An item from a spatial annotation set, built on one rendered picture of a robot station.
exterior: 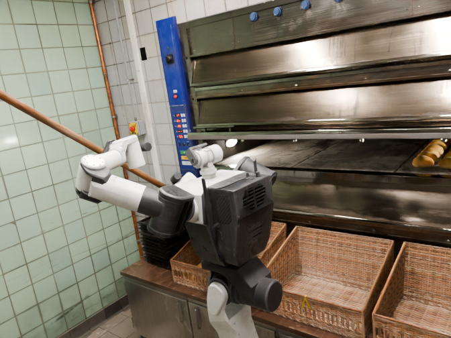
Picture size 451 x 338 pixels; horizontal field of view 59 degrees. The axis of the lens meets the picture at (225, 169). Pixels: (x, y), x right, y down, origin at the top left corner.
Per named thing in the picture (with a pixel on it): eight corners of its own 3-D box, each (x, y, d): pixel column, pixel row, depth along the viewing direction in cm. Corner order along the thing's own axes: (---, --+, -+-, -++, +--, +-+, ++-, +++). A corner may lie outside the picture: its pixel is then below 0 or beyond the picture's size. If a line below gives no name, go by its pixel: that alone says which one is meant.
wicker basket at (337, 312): (299, 267, 239) (295, 224, 232) (398, 288, 204) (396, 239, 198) (255, 310, 203) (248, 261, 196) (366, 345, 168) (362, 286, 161)
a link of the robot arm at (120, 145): (134, 157, 158) (111, 167, 147) (127, 136, 156) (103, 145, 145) (146, 155, 155) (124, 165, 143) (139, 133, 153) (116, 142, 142)
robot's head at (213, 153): (225, 167, 147) (221, 144, 145) (205, 175, 140) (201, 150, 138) (213, 166, 152) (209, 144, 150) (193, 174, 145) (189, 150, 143)
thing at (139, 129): (137, 133, 302) (135, 120, 299) (146, 133, 295) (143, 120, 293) (129, 135, 296) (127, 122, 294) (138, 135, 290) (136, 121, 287)
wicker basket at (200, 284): (220, 249, 277) (215, 212, 271) (292, 264, 243) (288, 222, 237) (172, 283, 241) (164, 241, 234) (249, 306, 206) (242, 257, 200)
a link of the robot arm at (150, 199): (138, 214, 135) (176, 226, 137) (132, 223, 127) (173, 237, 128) (148, 183, 133) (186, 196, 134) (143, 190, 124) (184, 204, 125)
